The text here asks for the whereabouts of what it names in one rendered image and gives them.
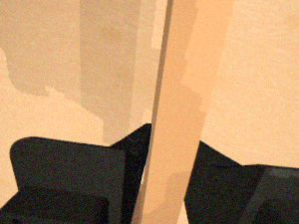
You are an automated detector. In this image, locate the long wooden rail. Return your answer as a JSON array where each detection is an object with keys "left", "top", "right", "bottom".
[{"left": 139, "top": 0, "right": 234, "bottom": 224}]

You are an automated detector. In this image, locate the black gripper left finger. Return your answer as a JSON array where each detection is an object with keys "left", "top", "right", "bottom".
[{"left": 9, "top": 123, "right": 151, "bottom": 224}]

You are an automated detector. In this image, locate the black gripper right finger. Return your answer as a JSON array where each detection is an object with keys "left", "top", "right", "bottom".
[{"left": 183, "top": 140, "right": 299, "bottom": 224}]

